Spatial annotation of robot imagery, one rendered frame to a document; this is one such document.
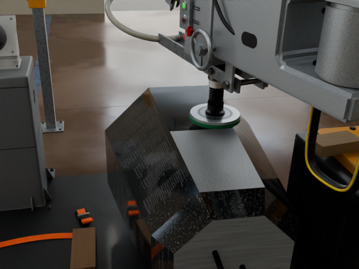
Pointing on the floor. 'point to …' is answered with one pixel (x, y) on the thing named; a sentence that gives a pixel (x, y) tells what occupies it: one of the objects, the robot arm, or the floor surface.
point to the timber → (84, 248)
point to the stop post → (44, 67)
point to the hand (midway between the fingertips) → (174, 7)
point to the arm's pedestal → (21, 141)
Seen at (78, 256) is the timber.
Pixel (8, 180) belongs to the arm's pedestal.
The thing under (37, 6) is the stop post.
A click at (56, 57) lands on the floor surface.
